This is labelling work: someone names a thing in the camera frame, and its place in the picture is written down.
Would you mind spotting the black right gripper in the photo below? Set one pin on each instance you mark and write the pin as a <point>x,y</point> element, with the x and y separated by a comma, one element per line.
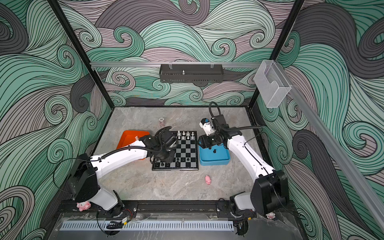
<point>205,142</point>

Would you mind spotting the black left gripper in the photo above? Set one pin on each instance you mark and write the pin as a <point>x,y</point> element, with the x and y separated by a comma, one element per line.
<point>171,157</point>

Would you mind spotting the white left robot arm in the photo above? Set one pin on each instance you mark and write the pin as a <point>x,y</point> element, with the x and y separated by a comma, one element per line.
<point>87,171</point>

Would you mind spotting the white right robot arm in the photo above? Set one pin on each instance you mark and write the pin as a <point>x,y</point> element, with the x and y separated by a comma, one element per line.
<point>270,190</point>

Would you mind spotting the blue plastic tray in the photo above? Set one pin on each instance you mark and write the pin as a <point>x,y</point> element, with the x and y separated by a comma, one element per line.
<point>208,158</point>

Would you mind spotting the pink checkered small cup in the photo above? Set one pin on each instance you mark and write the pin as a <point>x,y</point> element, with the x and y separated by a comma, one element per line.
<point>162,122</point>

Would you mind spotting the black and silver chessboard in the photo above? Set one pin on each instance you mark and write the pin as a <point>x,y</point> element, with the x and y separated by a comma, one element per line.
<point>186,157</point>

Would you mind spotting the orange plastic tray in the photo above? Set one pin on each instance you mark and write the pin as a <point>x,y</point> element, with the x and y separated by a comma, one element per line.
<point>129,136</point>

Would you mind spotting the small pink pig toy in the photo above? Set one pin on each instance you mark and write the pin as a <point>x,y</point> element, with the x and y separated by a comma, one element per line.
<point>208,180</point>

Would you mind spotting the pink doll figure right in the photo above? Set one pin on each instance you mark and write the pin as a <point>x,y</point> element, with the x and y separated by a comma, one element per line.
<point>271,215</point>

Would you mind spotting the pink doll figure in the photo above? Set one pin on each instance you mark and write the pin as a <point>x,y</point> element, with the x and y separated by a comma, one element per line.
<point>271,215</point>
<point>83,206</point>

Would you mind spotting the pink doll figure left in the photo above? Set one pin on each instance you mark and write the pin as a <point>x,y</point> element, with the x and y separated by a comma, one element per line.
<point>83,206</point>

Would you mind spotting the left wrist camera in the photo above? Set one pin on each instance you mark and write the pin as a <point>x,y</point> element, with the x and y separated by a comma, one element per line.
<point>166,137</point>

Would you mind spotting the black enclosure corner post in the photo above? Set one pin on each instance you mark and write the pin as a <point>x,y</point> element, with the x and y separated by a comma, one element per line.
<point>287,27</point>

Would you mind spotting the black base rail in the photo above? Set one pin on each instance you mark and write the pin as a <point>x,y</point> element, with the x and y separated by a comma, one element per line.
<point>217,208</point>

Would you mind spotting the black perforated wall shelf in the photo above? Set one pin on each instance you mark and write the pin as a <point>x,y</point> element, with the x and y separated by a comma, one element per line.
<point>191,73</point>

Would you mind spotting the white slotted cable duct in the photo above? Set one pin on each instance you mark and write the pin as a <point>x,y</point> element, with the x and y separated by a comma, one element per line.
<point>182,225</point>

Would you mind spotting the clear acrylic wall box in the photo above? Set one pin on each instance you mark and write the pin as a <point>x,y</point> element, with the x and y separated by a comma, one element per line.
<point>272,82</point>

